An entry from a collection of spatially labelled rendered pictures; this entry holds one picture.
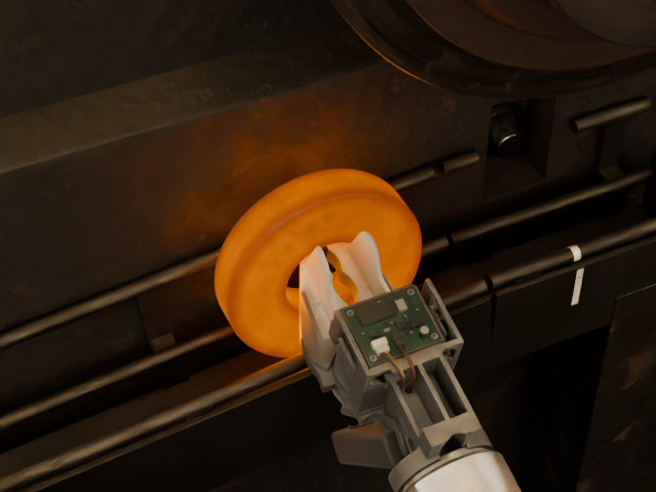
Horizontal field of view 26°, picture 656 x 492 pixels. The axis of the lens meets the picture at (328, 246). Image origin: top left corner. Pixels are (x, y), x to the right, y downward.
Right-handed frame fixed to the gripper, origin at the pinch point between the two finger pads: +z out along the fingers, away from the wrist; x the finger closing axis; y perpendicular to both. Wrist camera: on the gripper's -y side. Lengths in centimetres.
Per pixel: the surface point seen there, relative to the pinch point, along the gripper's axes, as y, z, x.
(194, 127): 8.2, 7.5, 7.0
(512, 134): -3.1, 5.9, -20.2
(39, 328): -4.1, 3.0, 20.4
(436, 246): -6.6, 0.2, -11.1
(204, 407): -6.2, -6.3, 11.2
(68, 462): -7.0, -6.4, 21.5
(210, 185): 2.7, 6.1, 6.2
